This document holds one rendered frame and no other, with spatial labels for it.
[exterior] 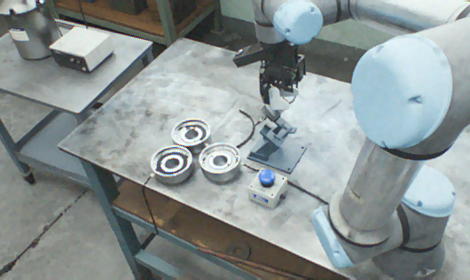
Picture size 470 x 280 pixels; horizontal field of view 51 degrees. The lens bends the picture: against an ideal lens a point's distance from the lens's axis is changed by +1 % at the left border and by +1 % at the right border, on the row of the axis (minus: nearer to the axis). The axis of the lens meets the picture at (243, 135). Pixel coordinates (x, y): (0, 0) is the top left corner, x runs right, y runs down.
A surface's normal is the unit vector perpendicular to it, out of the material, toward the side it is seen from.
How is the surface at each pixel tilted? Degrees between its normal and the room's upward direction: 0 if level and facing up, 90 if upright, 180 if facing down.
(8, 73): 0
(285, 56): 90
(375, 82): 83
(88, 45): 0
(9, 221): 0
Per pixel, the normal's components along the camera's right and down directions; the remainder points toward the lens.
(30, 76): -0.08, -0.71
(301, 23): 0.35, 0.60
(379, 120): -0.92, 0.23
